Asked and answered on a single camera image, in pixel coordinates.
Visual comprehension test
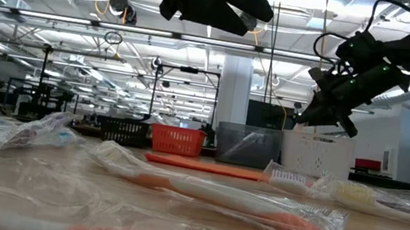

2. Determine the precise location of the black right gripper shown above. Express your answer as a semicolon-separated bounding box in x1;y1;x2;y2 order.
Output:
294;51;410;146

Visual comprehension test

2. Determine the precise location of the orange mat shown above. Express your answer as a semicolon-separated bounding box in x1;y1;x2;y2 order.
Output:
143;150;270;184

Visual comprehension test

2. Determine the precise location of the white perforated basket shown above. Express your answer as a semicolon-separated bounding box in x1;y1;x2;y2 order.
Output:
277;128;357;184

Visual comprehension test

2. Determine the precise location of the black cabinet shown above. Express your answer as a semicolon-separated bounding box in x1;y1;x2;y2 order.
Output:
244;99;301;134

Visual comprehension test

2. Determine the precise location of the grey translucent bin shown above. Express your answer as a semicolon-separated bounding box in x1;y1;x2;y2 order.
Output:
213;120;285;172

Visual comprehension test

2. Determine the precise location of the red box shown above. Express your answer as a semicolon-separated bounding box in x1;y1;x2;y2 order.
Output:
353;156;383;173

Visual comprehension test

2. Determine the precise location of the white column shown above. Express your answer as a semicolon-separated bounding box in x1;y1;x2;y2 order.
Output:
213;54;257;133

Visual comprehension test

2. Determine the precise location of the orange plastic basket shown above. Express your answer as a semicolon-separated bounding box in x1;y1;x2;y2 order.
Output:
148;122;209;160

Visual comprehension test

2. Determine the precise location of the black plastic basket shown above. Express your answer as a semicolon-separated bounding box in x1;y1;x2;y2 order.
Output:
98;114;152;150

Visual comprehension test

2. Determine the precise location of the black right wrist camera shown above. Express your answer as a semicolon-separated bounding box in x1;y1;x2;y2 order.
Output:
306;64;337;91

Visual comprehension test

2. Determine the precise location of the black gantry frame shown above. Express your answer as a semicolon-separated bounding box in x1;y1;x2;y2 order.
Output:
0;37;120;130
146;61;223;130

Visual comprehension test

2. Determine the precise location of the white wall box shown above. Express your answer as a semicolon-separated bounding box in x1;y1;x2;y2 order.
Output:
379;145;401;178

